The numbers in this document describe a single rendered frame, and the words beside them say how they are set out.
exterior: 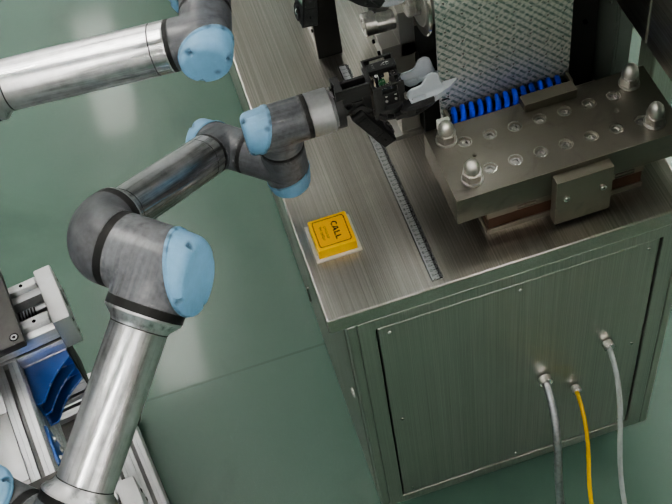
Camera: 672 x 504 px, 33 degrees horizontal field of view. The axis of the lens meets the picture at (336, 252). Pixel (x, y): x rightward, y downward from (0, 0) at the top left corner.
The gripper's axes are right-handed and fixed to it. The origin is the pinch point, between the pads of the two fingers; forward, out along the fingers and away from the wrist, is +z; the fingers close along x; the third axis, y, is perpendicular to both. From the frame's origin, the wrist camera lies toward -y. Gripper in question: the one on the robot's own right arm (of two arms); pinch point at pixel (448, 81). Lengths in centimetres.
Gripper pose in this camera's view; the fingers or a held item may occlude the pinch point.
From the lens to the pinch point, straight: 193.9
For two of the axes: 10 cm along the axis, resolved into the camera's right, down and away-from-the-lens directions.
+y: -1.1, -5.8, -8.1
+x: -2.9, -7.6, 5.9
